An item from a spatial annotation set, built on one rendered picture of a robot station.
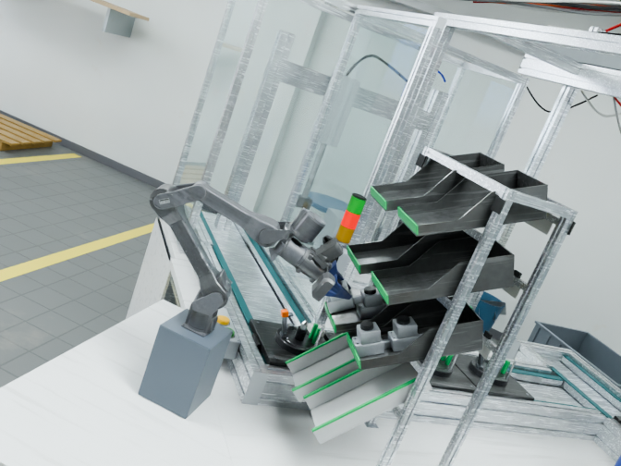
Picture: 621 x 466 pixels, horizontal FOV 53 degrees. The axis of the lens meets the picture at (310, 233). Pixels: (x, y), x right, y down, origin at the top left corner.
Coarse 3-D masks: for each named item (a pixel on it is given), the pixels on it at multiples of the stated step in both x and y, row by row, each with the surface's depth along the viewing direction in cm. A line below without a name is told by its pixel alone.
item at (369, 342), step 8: (360, 328) 138; (368, 328) 137; (376, 328) 138; (360, 336) 136; (368, 336) 137; (376, 336) 137; (360, 344) 138; (368, 344) 137; (376, 344) 138; (384, 344) 140; (360, 352) 138; (368, 352) 138; (376, 352) 138
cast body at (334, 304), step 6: (342, 282) 151; (330, 300) 151; (336, 300) 150; (342, 300) 150; (348, 300) 150; (354, 300) 152; (360, 300) 152; (330, 306) 150; (336, 306) 150; (342, 306) 150; (348, 306) 150; (354, 306) 150; (330, 312) 151
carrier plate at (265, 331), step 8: (256, 320) 191; (256, 328) 186; (264, 328) 188; (272, 328) 189; (264, 336) 183; (272, 336) 185; (264, 344) 178; (272, 344) 180; (264, 352) 175; (272, 352) 175; (280, 352) 177; (288, 352) 178; (272, 360) 171; (280, 360) 173
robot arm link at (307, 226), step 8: (304, 208) 145; (304, 216) 144; (312, 216) 144; (280, 224) 150; (288, 224) 148; (296, 224) 145; (304, 224) 144; (312, 224) 143; (320, 224) 143; (264, 232) 143; (272, 232) 143; (280, 232) 143; (288, 232) 143; (296, 232) 144; (304, 232) 144; (312, 232) 144; (264, 240) 143; (272, 240) 143; (304, 240) 144; (312, 240) 146
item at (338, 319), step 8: (400, 304) 147; (408, 304) 148; (328, 312) 153; (336, 312) 157; (344, 312) 157; (352, 312) 156; (384, 312) 147; (392, 312) 148; (336, 320) 153; (344, 320) 153; (352, 320) 152; (360, 320) 152; (368, 320) 147; (376, 320) 148; (384, 320) 148; (336, 328) 147; (344, 328) 147; (352, 328) 147
